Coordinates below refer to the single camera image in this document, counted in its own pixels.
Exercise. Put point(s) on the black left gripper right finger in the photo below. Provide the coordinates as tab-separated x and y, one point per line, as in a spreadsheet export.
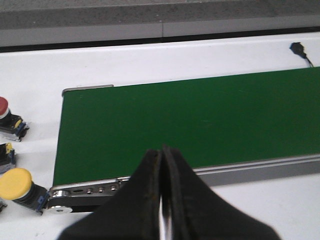
198	213

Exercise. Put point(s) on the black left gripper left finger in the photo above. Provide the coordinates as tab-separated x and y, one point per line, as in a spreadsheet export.
131	214

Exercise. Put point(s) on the green conveyor belt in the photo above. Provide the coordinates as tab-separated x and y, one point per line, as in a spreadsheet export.
104	132

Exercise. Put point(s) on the yellow push button on table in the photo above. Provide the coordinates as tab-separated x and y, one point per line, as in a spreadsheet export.
17	185

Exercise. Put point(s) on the small part at left edge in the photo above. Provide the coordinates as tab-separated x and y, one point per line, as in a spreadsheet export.
3	205

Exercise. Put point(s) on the red push button top corner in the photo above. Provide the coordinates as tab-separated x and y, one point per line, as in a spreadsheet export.
12	127

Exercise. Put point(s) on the grey stone slab left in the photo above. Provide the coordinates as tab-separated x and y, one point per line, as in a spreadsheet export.
27	14

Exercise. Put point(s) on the black switch block left edge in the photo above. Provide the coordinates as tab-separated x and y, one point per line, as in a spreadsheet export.
7	157

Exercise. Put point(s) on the black cable plug on table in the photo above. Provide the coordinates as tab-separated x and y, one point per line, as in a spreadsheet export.
298	49

